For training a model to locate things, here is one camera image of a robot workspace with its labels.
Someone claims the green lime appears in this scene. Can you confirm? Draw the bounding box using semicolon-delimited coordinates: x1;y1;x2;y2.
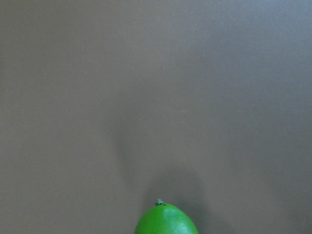
135;199;198;234

